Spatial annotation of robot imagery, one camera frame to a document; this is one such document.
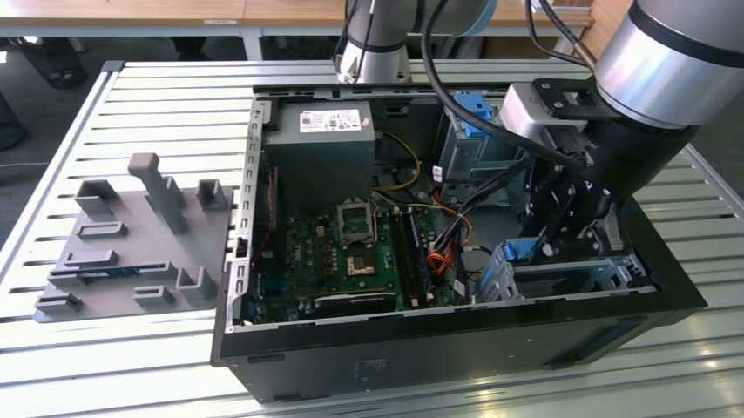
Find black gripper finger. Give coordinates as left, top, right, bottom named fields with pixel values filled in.
left=518, top=164, right=575, bottom=266
left=542, top=190, right=621, bottom=263

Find hard disk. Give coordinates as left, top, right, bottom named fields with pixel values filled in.
left=499, top=237, right=544, bottom=266

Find silver disk bay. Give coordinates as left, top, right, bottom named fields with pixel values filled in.
left=480, top=239, right=658, bottom=306

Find RAM slot white clips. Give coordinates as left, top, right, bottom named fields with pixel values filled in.
left=405, top=206, right=434, bottom=302

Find RAM slot black clips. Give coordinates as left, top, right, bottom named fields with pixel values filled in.
left=399, top=207, right=426, bottom=304
left=387, top=208, right=411, bottom=307

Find silver drive cage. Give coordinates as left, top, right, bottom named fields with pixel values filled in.
left=438, top=91, right=542, bottom=206

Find blue plastic drive latch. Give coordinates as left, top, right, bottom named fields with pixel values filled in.
left=454, top=90, right=496, bottom=139

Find wooden cabinet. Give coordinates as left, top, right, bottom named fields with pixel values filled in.
left=556, top=0, right=635, bottom=63

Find CPU socket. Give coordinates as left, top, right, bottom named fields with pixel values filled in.
left=345, top=253, right=376, bottom=277

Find metal socket cover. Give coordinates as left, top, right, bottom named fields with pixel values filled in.
left=335, top=197, right=380, bottom=246

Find black graphics card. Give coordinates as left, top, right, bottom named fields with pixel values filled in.
left=312, top=290, right=399, bottom=318

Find black PC case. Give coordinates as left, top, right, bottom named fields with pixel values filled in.
left=209, top=81, right=709, bottom=404

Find grey power supply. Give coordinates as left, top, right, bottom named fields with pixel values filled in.
left=263, top=101, right=377, bottom=211

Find green motherboard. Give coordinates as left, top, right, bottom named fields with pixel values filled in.
left=253, top=199, right=462, bottom=324

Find wooden desk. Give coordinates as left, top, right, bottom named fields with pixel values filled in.
left=0, top=0, right=263, bottom=61
left=241, top=0, right=595, bottom=61

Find grey parts rack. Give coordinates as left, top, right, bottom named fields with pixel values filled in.
left=31, top=152, right=243, bottom=324

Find RAM stick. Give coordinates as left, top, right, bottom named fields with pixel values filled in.
left=74, top=269, right=138, bottom=280

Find black office chair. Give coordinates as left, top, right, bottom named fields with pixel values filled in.
left=10, top=37, right=89, bottom=91

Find black power wire bundle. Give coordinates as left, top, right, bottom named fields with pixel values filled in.
left=455, top=158, right=535, bottom=219

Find thin orange wire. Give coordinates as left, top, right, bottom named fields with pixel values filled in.
left=399, top=199, right=476, bottom=253

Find black cable white tag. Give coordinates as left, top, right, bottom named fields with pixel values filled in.
left=430, top=163, right=448, bottom=206

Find black cable barcode label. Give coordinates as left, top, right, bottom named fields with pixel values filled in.
left=446, top=246, right=471, bottom=306

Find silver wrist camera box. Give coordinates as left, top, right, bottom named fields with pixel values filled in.
left=496, top=77, right=618, bottom=152

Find orange red wires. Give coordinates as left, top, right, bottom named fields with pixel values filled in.
left=426, top=252, right=462, bottom=277

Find yellow wires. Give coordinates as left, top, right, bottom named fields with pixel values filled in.
left=371, top=130, right=423, bottom=192

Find black cable brown plug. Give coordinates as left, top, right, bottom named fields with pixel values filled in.
left=524, top=0, right=599, bottom=67

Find thick black camera cable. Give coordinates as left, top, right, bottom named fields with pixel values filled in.
left=419, top=0, right=588, bottom=172

